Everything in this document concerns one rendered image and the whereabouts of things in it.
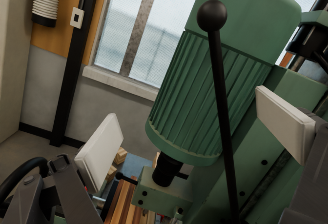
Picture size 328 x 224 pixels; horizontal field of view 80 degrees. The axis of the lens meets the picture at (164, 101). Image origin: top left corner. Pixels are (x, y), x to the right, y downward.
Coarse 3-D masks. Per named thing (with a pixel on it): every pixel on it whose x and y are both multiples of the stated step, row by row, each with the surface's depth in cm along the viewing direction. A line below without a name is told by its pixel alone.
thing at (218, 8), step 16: (208, 0) 22; (208, 16) 21; (224, 16) 21; (208, 32) 23; (224, 80) 25; (224, 96) 25; (224, 112) 26; (224, 128) 27; (224, 144) 28; (224, 160) 29
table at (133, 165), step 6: (126, 156) 78; (132, 156) 79; (138, 156) 81; (114, 162) 72; (126, 162) 75; (132, 162) 76; (138, 162) 77; (144, 162) 79; (150, 162) 80; (120, 168) 71; (126, 168) 72; (132, 168) 73; (138, 168) 74; (126, 174) 69; (132, 174) 70; (138, 174) 72; (108, 186) 62; (108, 192) 60; (102, 198) 58
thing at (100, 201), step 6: (114, 180) 53; (114, 186) 51; (114, 192) 50; (96, 198) 50; (108, 198) 48; (102, 204) 49; (108, 204) 46; (102, 210) 45; (108, 210) 45; (102, 216) 46
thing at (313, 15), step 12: (324, 0) 33; (312, 12) 33; (324, 12) 31; (300, 24) 36; (312, 24) 33; (324, 24) 31; (300, 36) 35; (312, 36) 34; (324, 36) 33; (288, 48) 36; (300, 48) 35; (312, 48) 34; (324, 48) 34; (312, 60) 35
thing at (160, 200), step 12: (144, 168) 50; (144, 180) 47; (180, 180) 52; (144, 192) 46; (156, 192) 46; (168, 192) 46; (180, 192) 48; (144, 204) 47; (156, 204) 47; (168, 204) 47; (180, 204) 47; (168, 216) 48
